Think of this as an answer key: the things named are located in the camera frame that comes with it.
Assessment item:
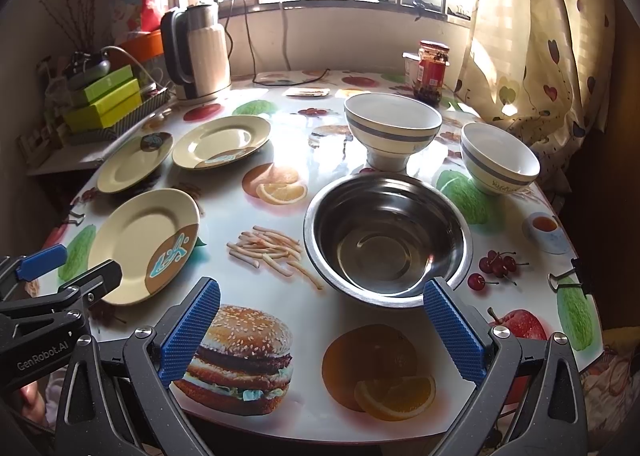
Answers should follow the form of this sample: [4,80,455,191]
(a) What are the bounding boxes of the white blue-striped bowl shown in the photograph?
[460,122,540,195]
[344,92,442,172]

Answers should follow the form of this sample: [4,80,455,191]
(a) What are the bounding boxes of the left hand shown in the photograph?
[20,381,48,427]

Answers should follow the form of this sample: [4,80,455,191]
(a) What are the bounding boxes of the zigzag patterned tray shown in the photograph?
[66,85,172,145]

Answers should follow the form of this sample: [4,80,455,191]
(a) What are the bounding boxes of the cream plate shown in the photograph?
[88,188,200,306]
[96,131,174,194]
[171,116,271,170]

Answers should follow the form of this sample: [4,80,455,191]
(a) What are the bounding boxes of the heart-patterned curtain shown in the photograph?
[456,0,615,193]

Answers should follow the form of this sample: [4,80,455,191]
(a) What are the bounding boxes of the white electric kettle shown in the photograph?
[160,3,231,103]

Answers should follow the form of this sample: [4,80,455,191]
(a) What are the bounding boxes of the white cup behind jar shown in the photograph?
[402,52,420,86]

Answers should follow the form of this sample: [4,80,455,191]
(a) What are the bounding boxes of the orange box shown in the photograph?
[119,29,164,63]

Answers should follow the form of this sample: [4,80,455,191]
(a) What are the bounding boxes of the upper green box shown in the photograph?
[70,65,134,107]

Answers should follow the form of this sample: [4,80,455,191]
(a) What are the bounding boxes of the black power cable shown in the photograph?
[219,0,331,87]

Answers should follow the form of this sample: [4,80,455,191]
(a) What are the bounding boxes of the red-label sauce jar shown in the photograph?
[413,40,449,107]

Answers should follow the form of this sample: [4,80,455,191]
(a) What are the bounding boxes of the black binder clip right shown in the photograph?
[547,258,592,294]

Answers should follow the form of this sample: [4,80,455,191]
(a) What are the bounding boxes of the stainless steel bowl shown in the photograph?
[303,173,473,309]

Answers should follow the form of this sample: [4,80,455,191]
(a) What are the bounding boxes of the lower yellow-green box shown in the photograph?
[64,79,142,133]

